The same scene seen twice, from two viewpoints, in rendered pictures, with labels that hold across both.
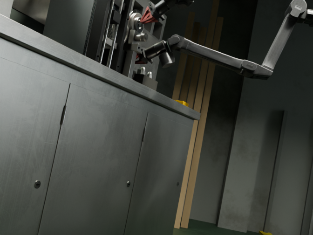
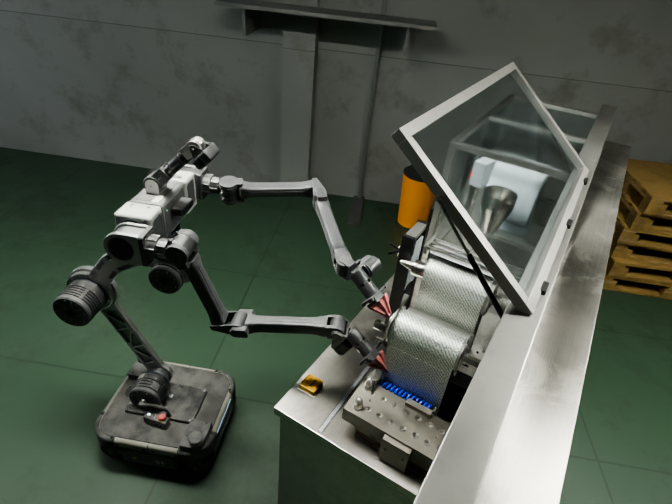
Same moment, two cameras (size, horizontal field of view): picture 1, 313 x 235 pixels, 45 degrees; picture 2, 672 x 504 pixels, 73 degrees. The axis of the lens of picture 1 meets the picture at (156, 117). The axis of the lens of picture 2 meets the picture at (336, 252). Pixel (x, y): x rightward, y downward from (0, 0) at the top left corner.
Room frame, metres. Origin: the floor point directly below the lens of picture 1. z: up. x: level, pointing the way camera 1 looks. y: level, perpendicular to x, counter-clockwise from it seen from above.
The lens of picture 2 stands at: (3.03, -0.03, 2.37)
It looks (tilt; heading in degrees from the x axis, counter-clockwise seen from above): 34 degrees down; 181
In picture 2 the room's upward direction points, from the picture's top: 6 degrees clockwise
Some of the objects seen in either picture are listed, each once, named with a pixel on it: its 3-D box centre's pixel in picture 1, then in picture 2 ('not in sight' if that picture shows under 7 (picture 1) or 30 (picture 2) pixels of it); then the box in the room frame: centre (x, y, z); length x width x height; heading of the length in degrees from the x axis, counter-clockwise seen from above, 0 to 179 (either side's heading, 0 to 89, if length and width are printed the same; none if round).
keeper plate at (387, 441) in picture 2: not in sight; (394, 454); (2.14, 0.21, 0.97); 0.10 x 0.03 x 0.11; 63
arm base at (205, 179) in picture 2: not in sight; (211, 184); (1.29, -0.63, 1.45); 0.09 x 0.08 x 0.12; 176
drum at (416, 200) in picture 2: not in sight; (416, 198); (-1.13, 0.64, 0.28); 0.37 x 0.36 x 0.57; 86
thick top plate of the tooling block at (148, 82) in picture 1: (118, 80); (403, 425); (2.05, 0.24, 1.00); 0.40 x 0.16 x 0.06; 63
